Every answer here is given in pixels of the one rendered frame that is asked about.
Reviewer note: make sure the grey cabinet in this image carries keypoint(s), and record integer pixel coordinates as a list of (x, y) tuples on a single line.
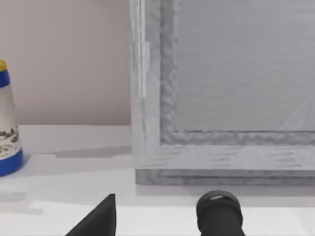
[(221, 98)]

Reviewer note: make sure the blue and white bottle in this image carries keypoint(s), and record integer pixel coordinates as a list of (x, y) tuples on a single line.
[(7, 132)]

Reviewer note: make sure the black cylindrical object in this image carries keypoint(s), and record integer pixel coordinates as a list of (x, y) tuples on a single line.
[(219, 214)]

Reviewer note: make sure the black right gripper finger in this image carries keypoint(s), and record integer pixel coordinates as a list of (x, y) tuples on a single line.
[(102, 218)]

